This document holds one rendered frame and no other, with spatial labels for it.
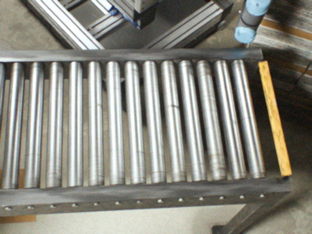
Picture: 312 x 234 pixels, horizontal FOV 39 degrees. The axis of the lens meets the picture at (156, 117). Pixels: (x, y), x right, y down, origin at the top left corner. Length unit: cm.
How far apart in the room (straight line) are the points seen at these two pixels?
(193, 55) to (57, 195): 68
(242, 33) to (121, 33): 91
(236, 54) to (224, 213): 89
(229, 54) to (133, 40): 83
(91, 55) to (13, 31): 117
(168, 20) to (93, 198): 134
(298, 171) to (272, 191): 99
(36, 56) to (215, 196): 77
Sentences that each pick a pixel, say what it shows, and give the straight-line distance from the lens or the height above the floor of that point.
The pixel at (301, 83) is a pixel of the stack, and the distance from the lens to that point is 232.
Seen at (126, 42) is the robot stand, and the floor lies 21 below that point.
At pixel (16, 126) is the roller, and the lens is 148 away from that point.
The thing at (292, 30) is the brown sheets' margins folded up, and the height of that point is 63.
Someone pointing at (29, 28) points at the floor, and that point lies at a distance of 269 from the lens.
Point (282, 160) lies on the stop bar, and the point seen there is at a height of 82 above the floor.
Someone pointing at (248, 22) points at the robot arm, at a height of 91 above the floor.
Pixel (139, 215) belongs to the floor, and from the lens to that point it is 218.
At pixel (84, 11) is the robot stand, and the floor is 21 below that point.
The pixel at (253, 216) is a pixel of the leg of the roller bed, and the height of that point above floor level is 50.
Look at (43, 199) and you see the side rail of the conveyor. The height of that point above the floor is 80.
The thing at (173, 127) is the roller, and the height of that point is 80.
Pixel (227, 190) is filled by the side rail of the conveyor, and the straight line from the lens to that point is 141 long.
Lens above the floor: 211
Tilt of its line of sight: 63 degrees down
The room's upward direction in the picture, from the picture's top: 12 degrees clockwise
